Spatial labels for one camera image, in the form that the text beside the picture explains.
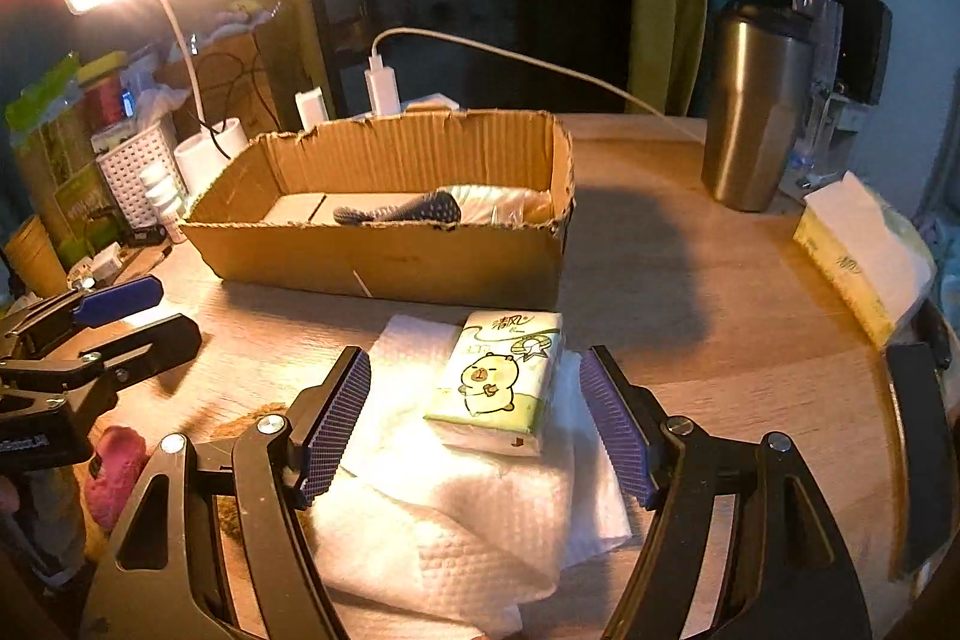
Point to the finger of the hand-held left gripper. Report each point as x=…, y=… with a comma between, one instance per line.
x=120, y=301
x=150, y=344

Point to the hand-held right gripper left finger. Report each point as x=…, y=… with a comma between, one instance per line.
x=337, y=430

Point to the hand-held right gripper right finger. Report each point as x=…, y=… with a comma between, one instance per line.
x=615, y=430

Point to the cartoon print tissue pack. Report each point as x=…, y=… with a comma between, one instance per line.
x=495, y=385

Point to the white paper towel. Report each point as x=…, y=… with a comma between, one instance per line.
x=450, y=535

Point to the pink fuzzy cloth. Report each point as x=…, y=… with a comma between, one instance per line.
x=112, y=475

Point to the brown paper cup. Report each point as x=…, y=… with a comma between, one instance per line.
x=34, y=257

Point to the white plastic basket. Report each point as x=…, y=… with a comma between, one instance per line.
x=124, y=175

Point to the green snack packet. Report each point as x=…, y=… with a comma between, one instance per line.
x=45, y=130

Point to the crumpled white tissue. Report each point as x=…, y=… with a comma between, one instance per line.
x=161, y=102

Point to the red jar with yellow lid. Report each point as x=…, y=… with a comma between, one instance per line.
x=105, y=93

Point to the dark mesh sock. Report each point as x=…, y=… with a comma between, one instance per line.
x=420, y=206

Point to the tall brown cardboard box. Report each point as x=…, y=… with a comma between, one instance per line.
x=240, y=78

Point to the white plastic packet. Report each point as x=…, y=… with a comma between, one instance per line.
x=502, y=201

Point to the small white charger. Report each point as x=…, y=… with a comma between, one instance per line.
x=311, y=110

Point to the yellow tissue box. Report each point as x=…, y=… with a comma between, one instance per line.
x=840, y=265

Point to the black chair back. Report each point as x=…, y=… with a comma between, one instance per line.
x=926, y=460

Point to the pile of plush toys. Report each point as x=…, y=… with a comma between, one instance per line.
x=247, y=14

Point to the white power strip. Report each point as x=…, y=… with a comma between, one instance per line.
x=435, y=105

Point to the large white charger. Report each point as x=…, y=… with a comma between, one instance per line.
x=382, y=85

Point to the stainless steel tumbler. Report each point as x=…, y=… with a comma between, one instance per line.
x=754, y=115

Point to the clear water bottle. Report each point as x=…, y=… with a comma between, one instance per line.
x=821, y=55

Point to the black appliance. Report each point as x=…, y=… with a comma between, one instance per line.
x=862, y=48

